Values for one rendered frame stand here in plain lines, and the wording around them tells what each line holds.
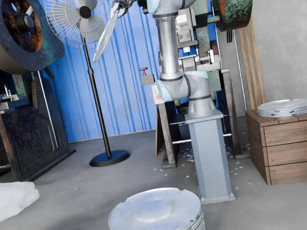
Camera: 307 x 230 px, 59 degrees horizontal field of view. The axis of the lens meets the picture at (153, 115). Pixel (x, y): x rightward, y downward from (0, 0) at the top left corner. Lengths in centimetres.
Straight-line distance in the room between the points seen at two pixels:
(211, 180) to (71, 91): 261
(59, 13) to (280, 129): 183
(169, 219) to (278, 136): 89
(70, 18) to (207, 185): 170
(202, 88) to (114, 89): 223
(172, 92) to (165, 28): 30
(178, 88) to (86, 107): 242
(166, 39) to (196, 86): 28
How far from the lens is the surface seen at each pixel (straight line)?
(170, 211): 86
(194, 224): 82
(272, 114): 164
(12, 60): 240
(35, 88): 291
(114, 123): 351
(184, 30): 211
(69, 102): 371
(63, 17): 241
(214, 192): 148
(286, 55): 353
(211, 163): 142
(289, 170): 162
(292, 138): 157
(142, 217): 86
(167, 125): 196
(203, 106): 136
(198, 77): 135
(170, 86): 130
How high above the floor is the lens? 70
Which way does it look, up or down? 9 degrees down
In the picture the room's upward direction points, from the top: 11 degrees counter-clockwise
